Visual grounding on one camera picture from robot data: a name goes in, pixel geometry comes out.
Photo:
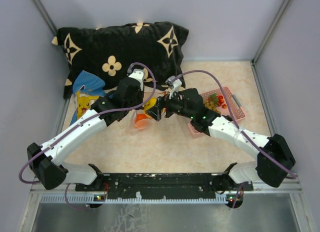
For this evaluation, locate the blue Pikachu cloth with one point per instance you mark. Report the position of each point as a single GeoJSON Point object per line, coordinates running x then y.
{"type": "Point", "coordinates": [87, 88]}

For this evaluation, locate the orange persimmon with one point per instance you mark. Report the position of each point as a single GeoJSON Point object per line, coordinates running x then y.
{"type": "Point", "coordinates": [141, 122]}

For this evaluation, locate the yellow lemon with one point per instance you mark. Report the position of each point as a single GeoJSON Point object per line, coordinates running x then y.
{"type": "Point", "coordinates": [149, 105]}

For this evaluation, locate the clear orange zip top bag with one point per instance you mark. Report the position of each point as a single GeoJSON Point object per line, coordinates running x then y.
{"type": "Point", "coordinates": [141, 111]}

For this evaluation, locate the black floral plush pillow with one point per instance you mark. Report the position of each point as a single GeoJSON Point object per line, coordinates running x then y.
{"type": "Point", "coordinates": [107, 52]}

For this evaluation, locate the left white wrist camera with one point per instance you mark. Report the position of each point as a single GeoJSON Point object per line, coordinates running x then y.
{"type": "Point", "coordinates": [138, 75]}

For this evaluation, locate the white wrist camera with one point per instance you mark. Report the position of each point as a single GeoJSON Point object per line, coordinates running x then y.
{"type": "Point", "coordinates": [174, 85]}
{"type": "Point", "coordinates": [138, 75]}

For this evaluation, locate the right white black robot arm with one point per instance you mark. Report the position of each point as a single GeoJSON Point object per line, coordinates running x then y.
{"type": "Point", "coordinates": [272, 157]}

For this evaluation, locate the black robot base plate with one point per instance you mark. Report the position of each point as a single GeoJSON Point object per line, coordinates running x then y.
{"type": "Point", "coordinates": [159, 186]}

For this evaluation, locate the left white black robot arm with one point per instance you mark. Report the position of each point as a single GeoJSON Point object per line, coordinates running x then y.
{"type": "Point", "coordinates": [49, 165]}

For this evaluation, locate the aluminium frame rail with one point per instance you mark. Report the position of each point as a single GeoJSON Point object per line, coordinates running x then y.
{"type": "Point", "coordinates": [68, 194]}

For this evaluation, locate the red strawberries with leaves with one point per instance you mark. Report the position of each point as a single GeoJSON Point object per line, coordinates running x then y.
{"type": "Point", "coordinates": [221, 100]}

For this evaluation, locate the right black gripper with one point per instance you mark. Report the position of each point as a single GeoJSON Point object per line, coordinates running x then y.
{"type": "Point", "coordinates": [162, 102]}

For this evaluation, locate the pink plastic basket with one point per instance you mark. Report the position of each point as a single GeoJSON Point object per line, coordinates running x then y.
{"type": "Point", "coordinates": [234, 105]}

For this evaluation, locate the brown longan bunch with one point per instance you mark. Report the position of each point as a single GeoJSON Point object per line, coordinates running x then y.
{"type": "Point", "coordinates": [212, 104]}

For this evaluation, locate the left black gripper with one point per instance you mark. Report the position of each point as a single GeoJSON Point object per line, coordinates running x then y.
{"type": "Point", "coordinates": [141, 94]}

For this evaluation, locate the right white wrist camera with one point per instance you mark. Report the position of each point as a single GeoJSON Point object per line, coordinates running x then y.
{"type": "Point", "coordinates": [174, 85]}

